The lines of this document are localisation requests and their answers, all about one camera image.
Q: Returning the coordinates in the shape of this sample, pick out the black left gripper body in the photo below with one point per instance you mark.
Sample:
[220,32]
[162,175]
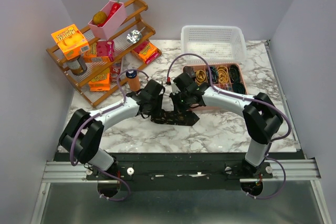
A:
[156,105]

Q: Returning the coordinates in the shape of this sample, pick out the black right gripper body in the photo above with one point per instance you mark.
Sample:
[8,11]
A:
[181,102]

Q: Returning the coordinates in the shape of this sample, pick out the black gold floral tie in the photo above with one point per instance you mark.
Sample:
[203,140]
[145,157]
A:
[184,118]

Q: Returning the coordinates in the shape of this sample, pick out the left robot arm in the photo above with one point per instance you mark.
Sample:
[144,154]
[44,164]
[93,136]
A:
[82,134]

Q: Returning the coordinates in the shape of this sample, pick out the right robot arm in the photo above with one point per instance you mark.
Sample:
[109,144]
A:
[261,117]

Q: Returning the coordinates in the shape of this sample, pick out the yellow rolled tie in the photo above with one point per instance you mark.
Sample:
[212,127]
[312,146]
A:
[201,76]
[223,76]

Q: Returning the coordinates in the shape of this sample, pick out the orange pump bottle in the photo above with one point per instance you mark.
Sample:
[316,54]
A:
[133,80]

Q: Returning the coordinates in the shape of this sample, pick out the brown blue rolled tie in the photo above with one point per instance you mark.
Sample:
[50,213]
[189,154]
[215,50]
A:
[190,71]

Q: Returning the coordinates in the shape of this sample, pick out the dark blue rolled tie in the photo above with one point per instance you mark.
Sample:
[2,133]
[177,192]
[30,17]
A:
[212,75]

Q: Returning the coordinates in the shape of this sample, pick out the colourful patterned rolled tie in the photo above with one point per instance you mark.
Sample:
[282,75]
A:
[226,86]

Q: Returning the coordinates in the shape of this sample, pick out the pink divided organizer box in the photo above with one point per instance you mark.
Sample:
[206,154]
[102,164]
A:
[204,67]

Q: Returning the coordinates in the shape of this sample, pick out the red small carton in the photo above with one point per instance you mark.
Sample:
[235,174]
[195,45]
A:
[115,70]

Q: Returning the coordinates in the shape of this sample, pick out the orange pink box right shelf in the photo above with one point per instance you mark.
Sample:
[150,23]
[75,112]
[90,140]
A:
[146,52]

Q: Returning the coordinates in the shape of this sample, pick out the dark teal rolled tie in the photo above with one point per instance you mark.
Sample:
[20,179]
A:
[239,88]

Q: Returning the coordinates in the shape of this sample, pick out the black gold rolled tie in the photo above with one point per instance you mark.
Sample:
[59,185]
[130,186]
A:
[234,73]

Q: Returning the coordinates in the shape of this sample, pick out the orange box bottom shelf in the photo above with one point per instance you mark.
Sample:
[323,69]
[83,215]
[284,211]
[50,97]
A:
[100,82]

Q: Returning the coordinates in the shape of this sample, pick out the white perforated plastic basket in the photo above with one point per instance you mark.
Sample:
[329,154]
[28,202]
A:
[216,44]

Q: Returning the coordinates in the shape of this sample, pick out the silver metal scoop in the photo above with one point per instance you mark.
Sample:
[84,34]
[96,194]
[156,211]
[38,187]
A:
[134,36]

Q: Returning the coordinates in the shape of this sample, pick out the wooden tiered shelf rack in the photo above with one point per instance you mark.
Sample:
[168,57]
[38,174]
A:
[134,9]

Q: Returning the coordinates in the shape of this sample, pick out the pink orange sponge box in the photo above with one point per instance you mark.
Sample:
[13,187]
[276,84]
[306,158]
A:
[100,51]

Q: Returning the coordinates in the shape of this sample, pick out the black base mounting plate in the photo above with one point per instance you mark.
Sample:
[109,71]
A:
[177,171]

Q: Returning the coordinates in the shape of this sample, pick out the dark glass jar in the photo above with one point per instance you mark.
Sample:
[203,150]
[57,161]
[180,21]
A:
[77,65]

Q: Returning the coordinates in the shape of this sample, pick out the pink rectangular bin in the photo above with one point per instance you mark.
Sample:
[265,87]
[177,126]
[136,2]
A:
[112,25]

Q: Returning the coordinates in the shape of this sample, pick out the brown round fruit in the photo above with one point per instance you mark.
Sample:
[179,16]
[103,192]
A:
[99,18]

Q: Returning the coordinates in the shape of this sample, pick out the orange Scrub Daddy box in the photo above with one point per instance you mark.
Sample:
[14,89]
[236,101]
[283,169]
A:
[71,41]

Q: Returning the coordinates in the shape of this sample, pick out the red chili pepper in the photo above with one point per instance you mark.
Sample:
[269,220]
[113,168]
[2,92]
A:
[113,10]

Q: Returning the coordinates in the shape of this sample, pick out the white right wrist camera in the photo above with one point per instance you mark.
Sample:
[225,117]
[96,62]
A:
[175,89]

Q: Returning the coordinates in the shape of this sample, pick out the aluminium rail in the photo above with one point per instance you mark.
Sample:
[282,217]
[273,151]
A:
[296,170]

